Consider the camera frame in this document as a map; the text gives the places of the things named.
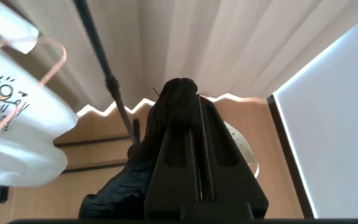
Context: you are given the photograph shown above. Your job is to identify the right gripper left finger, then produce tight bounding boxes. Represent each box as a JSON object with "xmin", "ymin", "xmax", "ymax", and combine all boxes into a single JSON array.
[{"xmin": 144, "ymin": 124, "xmax": 203, "ymax": 219}]

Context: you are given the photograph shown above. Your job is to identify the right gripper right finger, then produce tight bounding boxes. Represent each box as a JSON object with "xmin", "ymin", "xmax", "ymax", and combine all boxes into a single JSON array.
[{"xmin": 196, "ymin": 95, "xmax": 270, "ymax": 219}]

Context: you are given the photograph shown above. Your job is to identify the black garment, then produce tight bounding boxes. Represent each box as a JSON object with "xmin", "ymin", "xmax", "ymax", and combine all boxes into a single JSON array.
[{"xmin": 78, "ymin": 77, "xmax": 199, "ymax": 219}]

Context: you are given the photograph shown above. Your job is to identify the white printed t-shirt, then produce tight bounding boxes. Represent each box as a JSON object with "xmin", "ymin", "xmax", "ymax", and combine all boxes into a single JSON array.
[{"xmin": 0, "ymin": 0, "xmax": 79, "ymax": 187}]

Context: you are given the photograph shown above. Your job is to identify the pink clothes hanger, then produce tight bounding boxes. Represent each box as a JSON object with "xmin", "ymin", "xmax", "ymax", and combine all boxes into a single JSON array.
[{"xmin": 0, "ymin": 36, "xmax": 68, "ymax": 150}]

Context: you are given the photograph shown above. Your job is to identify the white laundry basket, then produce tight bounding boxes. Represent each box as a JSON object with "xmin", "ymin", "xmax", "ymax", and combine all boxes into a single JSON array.
[{"xmin": 224, "ymin": 121, "xmax": 260, "ymax": 179}]

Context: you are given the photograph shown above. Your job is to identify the black clothes rack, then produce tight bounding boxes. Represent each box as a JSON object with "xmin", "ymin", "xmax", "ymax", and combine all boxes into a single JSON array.
[{"xmin": 0, "ymin": 0, "xmax": 142, "ymax": 205}]

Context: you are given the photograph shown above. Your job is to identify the white curtain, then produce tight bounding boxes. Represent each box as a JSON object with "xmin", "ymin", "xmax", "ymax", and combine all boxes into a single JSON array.
[{"xmin": 0, "ymin": 0, "xmax": 358, "ymax": 113}]

